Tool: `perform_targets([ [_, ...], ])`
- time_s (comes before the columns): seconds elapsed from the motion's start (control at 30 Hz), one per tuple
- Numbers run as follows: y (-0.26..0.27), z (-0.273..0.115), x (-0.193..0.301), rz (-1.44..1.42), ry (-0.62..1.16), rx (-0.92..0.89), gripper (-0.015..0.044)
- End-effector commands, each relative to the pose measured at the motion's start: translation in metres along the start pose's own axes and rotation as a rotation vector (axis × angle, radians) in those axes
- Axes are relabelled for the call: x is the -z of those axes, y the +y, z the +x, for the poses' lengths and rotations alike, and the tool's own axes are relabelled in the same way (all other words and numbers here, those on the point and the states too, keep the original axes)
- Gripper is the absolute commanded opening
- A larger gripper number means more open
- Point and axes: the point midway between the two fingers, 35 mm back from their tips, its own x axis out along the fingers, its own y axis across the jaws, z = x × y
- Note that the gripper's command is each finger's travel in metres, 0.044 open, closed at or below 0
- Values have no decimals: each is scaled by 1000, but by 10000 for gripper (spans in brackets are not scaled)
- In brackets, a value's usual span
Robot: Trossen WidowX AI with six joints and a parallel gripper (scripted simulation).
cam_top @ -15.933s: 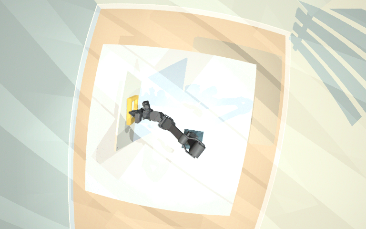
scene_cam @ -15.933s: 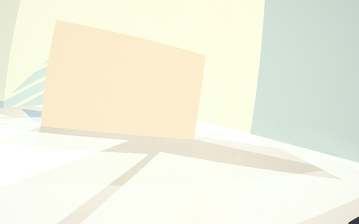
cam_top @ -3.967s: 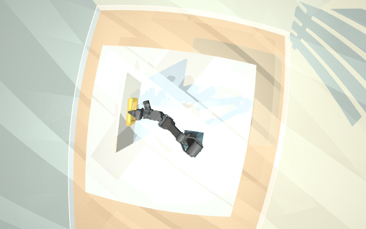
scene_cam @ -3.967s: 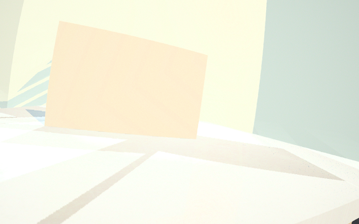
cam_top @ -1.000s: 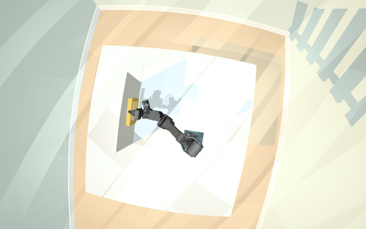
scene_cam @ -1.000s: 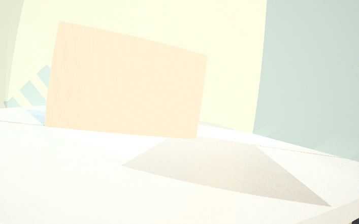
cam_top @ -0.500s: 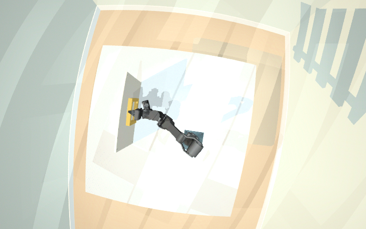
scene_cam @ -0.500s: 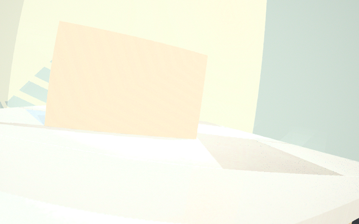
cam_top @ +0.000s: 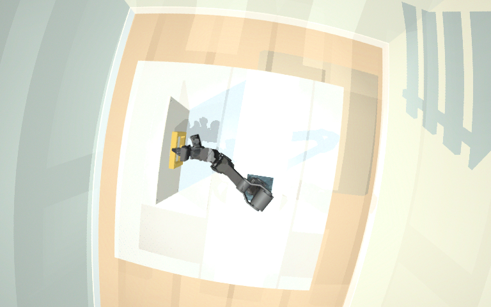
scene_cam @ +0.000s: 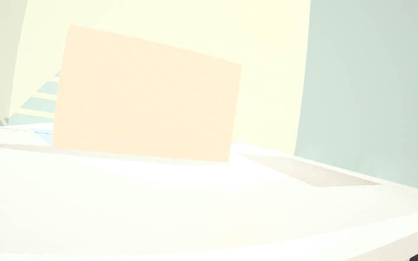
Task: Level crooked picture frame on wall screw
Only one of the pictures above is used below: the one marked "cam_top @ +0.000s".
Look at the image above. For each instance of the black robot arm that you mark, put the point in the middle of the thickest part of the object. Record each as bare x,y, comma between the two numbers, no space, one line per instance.
223,165

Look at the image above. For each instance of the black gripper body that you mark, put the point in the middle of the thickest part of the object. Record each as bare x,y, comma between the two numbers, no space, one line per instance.
187,152

